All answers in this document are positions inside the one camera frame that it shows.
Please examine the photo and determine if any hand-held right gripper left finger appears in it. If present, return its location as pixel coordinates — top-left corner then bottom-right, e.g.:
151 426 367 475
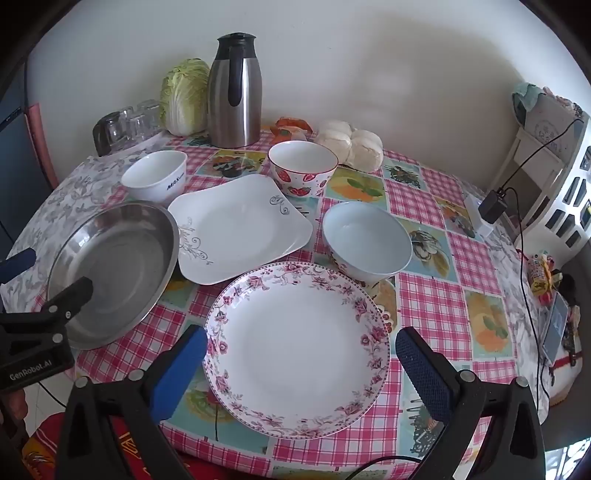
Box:
55 324 208 480

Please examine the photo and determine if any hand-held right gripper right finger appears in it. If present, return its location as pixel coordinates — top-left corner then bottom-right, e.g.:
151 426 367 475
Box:
396 327 546 480

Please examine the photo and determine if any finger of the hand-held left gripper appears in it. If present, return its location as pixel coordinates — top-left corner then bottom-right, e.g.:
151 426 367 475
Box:
41 278 94 326
0 248 38 283

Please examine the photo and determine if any stainless steel round plate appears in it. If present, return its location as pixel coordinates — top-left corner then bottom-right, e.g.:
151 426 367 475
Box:
46 202 181 350

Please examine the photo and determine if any pink floral round plate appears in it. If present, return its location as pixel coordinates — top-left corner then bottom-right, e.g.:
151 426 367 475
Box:
203 261 391 440

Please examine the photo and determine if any light blue bowl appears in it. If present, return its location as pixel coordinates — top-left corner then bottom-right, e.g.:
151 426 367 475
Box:
322 201 413 283

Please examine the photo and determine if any white square bowl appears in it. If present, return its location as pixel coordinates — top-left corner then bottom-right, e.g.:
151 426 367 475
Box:
121 150 188 206

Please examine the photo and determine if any white square plate grey pattern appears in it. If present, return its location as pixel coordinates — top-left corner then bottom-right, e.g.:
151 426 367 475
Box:
167 174 315 286

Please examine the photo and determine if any strawberry print bowl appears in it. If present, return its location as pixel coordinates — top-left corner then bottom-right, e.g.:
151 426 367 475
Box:
268 141 339 198

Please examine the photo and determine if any pink checkered tablecloth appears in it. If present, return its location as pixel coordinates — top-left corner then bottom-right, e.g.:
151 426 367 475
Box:
74 129 532 480

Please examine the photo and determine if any grey floral tablecloth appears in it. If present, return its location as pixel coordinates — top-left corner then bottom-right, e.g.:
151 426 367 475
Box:
0 134 552 411

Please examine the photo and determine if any red cushioned stool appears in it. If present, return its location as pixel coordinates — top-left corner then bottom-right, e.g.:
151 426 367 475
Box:
21 406 195 480

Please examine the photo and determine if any dark blue cabinet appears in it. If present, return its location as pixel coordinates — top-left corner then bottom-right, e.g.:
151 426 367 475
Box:
0 60 58 259

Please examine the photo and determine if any phone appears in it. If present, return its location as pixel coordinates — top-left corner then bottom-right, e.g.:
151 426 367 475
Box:
540 293 571 361

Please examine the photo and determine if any yellow snack packet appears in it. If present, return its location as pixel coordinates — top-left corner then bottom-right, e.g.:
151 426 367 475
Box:
526 251 564 305

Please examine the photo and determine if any white power strip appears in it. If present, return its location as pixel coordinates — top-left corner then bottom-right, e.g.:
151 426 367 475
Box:
464 194 495 239

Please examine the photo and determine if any white glass tray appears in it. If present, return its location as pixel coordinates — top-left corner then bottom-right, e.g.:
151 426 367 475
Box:
95 130 171 158

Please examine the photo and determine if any black charger adapter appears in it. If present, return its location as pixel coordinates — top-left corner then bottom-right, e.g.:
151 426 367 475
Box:
478 188 509 223

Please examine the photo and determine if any napa cabbage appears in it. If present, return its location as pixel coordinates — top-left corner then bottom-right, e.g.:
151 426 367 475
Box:
160 58 212 137

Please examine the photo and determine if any white plastic basket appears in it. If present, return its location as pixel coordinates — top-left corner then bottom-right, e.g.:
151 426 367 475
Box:
531 117 591 278

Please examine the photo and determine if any white shelf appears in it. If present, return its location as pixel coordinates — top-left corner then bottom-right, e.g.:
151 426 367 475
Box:
489 127 566 204

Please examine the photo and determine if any bag of steamed buns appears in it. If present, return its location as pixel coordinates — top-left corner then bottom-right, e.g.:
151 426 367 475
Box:
314 120 385 174

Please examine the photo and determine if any stainless steel thermos jug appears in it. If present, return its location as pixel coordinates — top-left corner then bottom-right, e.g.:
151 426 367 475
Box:
206 32 262 149

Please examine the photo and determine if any orange snack packet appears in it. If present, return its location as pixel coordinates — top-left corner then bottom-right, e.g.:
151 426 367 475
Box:
270 116 315 141

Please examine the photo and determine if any printed grey cushion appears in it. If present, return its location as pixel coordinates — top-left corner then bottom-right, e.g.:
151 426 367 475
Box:
522 95 587 158

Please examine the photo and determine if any teal cloth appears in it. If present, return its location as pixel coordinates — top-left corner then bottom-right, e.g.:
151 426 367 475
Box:
512 83 555 125

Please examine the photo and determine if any black charger cable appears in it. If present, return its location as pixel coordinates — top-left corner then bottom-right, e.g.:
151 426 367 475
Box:
501 117 585 407

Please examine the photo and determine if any glass jug brown handle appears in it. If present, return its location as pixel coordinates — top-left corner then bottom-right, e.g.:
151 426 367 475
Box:
92 112 125 156

